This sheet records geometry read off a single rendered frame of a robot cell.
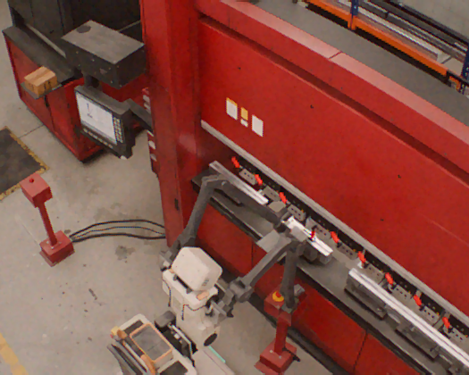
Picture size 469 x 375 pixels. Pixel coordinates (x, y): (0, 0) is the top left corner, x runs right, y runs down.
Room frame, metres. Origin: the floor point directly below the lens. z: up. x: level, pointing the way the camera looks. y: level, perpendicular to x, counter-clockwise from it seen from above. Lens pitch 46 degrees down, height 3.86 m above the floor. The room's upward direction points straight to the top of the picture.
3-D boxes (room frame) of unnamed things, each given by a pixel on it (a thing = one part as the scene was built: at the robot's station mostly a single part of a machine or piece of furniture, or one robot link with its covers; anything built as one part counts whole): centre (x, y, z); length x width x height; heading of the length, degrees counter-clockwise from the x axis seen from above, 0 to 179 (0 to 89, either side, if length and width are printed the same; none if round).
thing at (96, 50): (3.02, 0.78, 1.53); 0.51 x 0.25 x 0.85; 51
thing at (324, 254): (2.36, -0.43, 0.92); 0.39 x 0.06 x 0.10; 43
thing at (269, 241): (2.30, -0.29, 1.00); 0.26 x 0.18 x 0.01; 133
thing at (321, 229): (2.27, -0.51, 1.20); 0.15 x 0.09 x 0.17; 43
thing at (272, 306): (2.02, -0.31, 0.75); 0.20 x 0.16 x 0.18; 52
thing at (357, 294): (1.92, -0.77, 0.89); 0.30 x 0.05 x 0.03; 43
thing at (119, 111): (2.92, 0.80, 1.42); 0.45 x 0.12 x 0.36; 51
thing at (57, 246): (2.95, 1.44, 0.41); 0.25 x 0.20 x 0.83; 133
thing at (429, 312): (1.68, -1.06, 1.20); 0.15 x 0.09 x 0.17; 43
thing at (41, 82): (3.89, 1.58, 1.04); 0.30 x 0.26 x 0.12; 42
